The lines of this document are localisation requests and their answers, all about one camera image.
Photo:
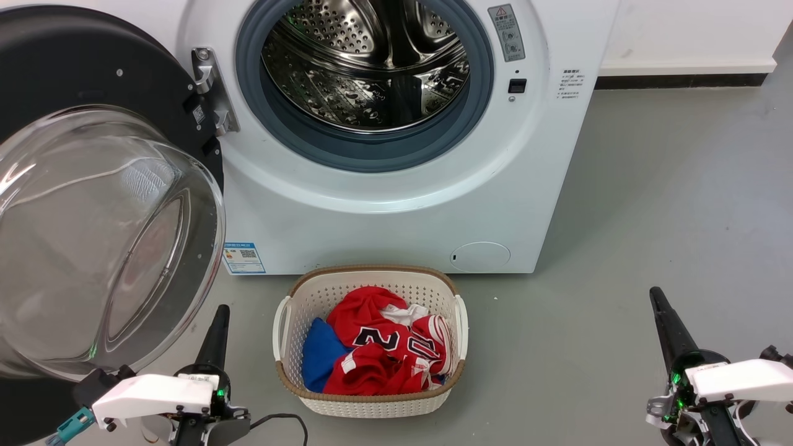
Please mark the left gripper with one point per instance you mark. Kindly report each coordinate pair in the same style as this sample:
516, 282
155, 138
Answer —
155, 393

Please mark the silver metal door hinge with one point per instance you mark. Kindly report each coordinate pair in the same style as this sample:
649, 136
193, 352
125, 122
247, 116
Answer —
214, 87

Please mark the blue energy label sticker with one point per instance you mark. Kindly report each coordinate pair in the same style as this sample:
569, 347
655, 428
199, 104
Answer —
244, 258

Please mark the grey warning sticker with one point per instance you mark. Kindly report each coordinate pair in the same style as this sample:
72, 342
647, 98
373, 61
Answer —
507, 32

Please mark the small text sticker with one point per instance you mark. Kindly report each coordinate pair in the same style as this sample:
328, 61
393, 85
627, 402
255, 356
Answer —
570, 84

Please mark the red basketball jersey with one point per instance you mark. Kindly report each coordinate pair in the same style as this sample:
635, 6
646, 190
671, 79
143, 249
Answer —
368, 371

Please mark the round white filter cover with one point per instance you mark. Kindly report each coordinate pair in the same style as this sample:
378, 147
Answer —
480, 256

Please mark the perforated steel washer drum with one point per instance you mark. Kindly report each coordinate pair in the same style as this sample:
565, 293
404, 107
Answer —
322, 80

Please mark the white front-load washing machine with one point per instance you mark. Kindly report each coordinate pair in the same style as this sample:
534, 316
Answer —
372, 235

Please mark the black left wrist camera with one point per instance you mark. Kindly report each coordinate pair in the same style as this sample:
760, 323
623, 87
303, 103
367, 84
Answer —
93, 387

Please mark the white perforated laundry basket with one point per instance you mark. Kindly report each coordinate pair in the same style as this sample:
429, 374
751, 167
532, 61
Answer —
372, 406

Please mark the black round glass washer door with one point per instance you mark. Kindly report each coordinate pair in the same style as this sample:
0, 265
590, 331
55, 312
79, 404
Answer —
62, 62

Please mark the black door lock slot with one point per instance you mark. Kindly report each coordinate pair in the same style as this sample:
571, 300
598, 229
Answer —
517, 86

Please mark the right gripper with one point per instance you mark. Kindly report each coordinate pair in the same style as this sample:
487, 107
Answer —
737, 379

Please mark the blue garment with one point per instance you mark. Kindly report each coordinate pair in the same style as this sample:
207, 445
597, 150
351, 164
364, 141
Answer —
322, 353

